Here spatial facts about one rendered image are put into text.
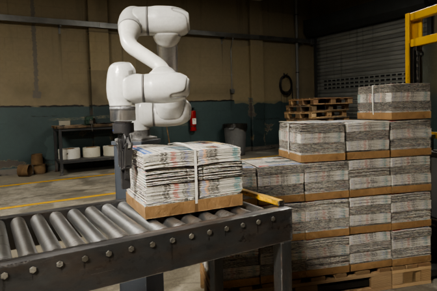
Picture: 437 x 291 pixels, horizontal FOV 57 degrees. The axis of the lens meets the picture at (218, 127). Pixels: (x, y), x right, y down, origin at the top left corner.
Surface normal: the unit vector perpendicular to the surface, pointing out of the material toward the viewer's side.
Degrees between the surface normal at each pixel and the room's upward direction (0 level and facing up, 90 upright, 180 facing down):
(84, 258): 90
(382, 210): 89
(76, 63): 90
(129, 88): 92
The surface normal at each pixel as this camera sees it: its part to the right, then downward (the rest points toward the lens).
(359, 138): 0.20, 0.04
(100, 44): 0.51, 0.03
